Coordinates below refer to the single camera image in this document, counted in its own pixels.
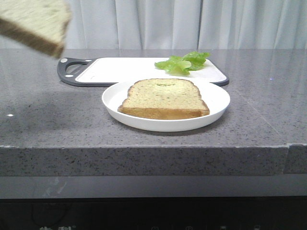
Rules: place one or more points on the white round plate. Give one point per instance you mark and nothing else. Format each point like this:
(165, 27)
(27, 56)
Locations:
(216, 98)

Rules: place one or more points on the white cutting board dark rim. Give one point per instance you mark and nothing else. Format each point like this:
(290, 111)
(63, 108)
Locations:
(106, 71)

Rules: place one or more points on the bread slice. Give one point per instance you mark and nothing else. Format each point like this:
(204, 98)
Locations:
(164, 99)
(38, 24)

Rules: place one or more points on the grey curtain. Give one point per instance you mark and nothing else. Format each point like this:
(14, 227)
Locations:
(187, 24)

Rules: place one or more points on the green lettuce leaf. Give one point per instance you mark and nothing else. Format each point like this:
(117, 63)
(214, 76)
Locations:
(176, 65)

